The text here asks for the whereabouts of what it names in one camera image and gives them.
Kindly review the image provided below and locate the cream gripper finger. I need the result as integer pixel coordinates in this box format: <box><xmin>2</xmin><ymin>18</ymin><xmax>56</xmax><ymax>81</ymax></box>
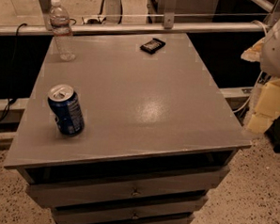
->
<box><xmin>241</xmin><ymin>39</ymin><xmax>264</xmax><ymax>62</ymax></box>
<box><xmin>245</xmin><ymin>77</ymin><xmax>280</xmax><ymax>135</ymax></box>

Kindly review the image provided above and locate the blue pepsi can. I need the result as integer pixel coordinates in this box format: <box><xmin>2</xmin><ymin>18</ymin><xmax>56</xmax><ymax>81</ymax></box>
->
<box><xmin>47</xmin><ymin>84</ymin><xmax>85</xmax><ymax>136</ymax></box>

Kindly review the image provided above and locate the black rxbar chocolate bar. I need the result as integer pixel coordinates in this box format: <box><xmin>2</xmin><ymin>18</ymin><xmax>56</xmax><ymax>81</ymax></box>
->
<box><xmin>141</xmin><ymin>39</ymin><xmax>165</xmax><ymax>55</ymax></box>

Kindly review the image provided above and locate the grey drawer cabinet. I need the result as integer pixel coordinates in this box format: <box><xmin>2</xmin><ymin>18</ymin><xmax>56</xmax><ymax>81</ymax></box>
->
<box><xmin>1</xmin><ymin>24</ymin><xmax>257</xmax><ymax>224</ymax></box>

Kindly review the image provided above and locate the clear plastic water bottle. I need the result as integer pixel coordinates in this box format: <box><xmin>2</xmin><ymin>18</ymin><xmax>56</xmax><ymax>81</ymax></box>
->
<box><xmin>49</xmin><ymin>0</ymin><xmax>76</xmax><ymax>61</ymax></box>

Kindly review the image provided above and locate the middle grey drawer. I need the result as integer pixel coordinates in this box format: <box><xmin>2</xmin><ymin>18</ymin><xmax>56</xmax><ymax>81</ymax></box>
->
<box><xmin>53</xmin><ymin>191</ymin><xmax>208</xmax><ymax>224</ymax></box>

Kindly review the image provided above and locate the top grey drawer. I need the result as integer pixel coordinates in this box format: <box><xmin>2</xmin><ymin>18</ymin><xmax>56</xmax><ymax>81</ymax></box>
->
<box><xmin>26</xmin><ymin>166</ymin><xmax>229</xmax><ymax>208</ymax></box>

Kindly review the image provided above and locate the grey metal rail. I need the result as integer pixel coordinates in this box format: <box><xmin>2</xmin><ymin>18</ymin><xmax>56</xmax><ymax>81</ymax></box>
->
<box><xmin>0</xmin><ymin>21</ymin><xmax>270</xmax><ymax>36</ymax></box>

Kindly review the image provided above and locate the white cable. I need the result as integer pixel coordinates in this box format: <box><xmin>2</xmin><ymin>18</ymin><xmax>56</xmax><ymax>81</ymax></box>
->
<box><xmin>232</xmin><ymin>18</ymin><xmax>270</xmax><ymax>116</ymax></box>

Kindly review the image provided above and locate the black cable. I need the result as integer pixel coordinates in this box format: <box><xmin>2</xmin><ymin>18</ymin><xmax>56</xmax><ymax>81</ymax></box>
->
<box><xmin>0</xmin><ymin>21</ymin><xmax>29</xmax><ymax>134</ymax></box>

